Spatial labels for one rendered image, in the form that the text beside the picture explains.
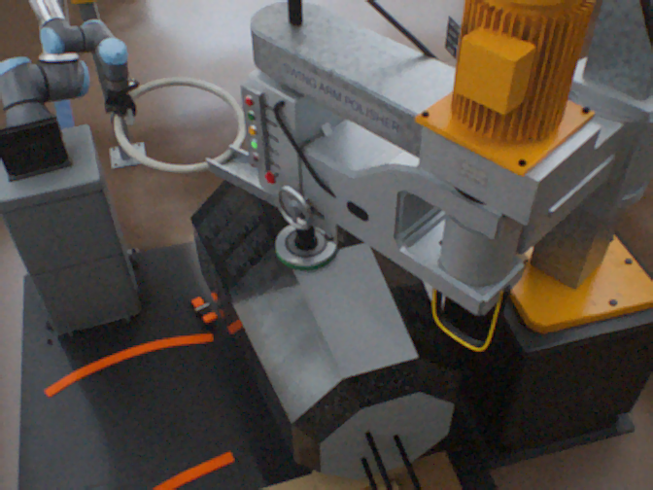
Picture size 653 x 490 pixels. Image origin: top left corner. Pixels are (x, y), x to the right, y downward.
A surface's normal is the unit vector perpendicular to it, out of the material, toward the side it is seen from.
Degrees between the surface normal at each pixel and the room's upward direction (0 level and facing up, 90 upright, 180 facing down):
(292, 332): 45
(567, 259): 90
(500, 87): 90
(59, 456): 0
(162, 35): 0
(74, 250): 90
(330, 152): 4
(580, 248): 90
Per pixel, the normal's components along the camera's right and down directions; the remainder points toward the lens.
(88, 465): -0.01, -0.70
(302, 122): 0.72, 0.49
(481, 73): -0.69, 0.52
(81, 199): 0.33, 0.67
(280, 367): -0.67, -0.32
